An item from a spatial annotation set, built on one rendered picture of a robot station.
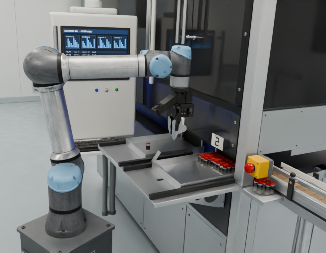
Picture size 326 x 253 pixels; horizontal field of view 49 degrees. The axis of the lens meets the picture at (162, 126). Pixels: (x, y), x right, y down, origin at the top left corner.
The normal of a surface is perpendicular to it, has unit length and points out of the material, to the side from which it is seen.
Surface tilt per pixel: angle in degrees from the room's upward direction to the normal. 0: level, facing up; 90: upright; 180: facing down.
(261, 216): 90
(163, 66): 90
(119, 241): 0
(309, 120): 90
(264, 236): 90
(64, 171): 8
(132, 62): 65
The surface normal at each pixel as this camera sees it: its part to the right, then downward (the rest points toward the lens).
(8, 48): 0.45, 0.28
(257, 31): -0.89, 0.09
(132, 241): 0.04, -0.95
